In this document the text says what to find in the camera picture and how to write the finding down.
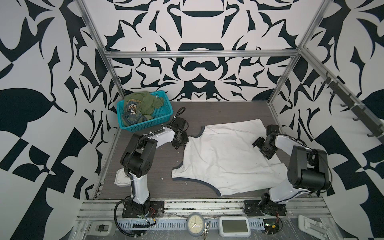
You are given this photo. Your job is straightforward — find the teal plastic basket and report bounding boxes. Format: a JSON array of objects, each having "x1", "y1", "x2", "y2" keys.
[{"x1": 117, "y1": 91, "x2": 174, "y2": 133}]

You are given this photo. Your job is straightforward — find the white tank top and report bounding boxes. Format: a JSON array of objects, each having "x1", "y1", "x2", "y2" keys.
[{"x1": 172, "y1": 119, "x2": 288, "y2": 196}]

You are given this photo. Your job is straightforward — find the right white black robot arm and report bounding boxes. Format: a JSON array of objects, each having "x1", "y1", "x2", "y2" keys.
[{"x1": 253, "y1": 125, "x2": 333, "y2": 209}]

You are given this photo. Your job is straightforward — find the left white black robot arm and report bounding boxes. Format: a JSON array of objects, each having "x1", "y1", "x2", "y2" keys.
[{"x1": 121, "y1": 117, "x2": 189, "y2": 205}]

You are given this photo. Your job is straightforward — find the green tank top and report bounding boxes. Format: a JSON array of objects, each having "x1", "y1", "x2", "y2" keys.
[{"x1": 121, "y1": 91, "x2": 164, "y2": 126}]

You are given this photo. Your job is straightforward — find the small white square clock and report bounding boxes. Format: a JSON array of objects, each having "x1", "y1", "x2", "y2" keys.
[{"x1": 114, "y1": 168, "x2": 131, "y2": 187}]

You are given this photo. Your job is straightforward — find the small green circuit board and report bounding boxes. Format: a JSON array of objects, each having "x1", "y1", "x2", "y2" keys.
[{"x1": 263, "y1": 218, "x2": 283, "y2": 236}]

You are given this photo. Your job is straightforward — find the round analog clock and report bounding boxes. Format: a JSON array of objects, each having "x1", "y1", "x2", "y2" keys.
[{"x1": 187, "y1": 213, "x2": 206, "y2": 237}]

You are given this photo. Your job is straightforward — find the white digital display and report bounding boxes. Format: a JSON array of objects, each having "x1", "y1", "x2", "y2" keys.
[{"x1": 218, "y1": 216, "x2": 251, "y2": 238}]

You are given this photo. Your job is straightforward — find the white plastic stand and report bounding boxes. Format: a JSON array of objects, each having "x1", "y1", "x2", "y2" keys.
[{"x1": 298, "y1": 215, "x2": 328, "y2": 240}]

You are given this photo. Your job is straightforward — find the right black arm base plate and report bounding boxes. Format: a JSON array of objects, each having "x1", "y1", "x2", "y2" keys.
[{"x1": 244, "y1": 200, "x2": 287, "y2": 217}]

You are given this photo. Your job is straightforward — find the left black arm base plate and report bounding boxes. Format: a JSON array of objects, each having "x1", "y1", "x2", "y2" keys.
[{"x1": 122, "y1": 200, "x2": 165, "y2": 218}]

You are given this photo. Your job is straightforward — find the horizontal aluminium frame bar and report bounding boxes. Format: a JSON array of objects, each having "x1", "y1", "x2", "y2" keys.
[{"x1": 105, "y1": 50, "x2": 298, "y2": 59}]

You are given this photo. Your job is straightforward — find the black corrugated cable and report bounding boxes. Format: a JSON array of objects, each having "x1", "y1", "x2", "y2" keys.
[{"x1": 113, "y1": 196, "x2": 148, "y2": 238}]

